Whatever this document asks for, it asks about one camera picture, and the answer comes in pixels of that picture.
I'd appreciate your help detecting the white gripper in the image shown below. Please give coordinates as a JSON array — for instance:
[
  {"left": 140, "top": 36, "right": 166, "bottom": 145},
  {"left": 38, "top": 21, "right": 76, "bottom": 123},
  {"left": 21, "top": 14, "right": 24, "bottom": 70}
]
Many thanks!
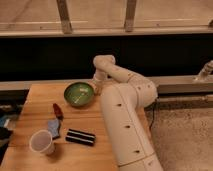
[{"left": 92, "top": 75, "right": 106, "bottom": 95}]

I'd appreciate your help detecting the green ceramic bowl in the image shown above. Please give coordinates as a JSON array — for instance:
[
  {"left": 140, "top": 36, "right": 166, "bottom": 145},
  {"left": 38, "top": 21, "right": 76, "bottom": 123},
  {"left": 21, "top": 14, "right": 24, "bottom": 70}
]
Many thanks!
[{"left": 64, "top": 82, "right": 94, "bottom": 107}]

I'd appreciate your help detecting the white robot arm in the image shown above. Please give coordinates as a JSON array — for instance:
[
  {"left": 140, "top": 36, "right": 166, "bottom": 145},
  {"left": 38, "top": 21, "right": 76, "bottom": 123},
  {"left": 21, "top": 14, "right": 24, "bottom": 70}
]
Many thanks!
[{"left": 93, "top": 55, "right": 164, "bottom": 171}]

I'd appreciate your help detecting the black white striped box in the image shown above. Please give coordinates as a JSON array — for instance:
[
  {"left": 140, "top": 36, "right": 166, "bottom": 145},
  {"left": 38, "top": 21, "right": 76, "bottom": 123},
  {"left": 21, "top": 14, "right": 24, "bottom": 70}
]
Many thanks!
[{"left": 65, "top": 129, "right": 96, "bottom": 146}]

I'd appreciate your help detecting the wooden table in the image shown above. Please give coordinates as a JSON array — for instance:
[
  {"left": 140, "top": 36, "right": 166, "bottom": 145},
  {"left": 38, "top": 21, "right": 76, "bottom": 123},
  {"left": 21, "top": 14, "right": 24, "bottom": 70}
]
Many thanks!
[{"left": 0, "top": 79, "right": 153, "bottom": 171}]

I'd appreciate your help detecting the white plastic cup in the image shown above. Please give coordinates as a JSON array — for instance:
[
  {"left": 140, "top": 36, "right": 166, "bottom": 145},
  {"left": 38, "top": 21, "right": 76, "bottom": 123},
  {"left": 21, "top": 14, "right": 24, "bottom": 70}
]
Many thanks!
[{"left": 29, "top": 130, "right": 55, "bottom": 155}]

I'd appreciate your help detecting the dark clutter left of table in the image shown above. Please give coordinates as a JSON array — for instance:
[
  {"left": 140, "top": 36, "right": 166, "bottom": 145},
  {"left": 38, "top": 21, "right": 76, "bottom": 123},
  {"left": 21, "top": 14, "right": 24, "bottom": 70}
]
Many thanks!
[{"left": 0, "top": 106, "right": 21, "bottom": 164}]

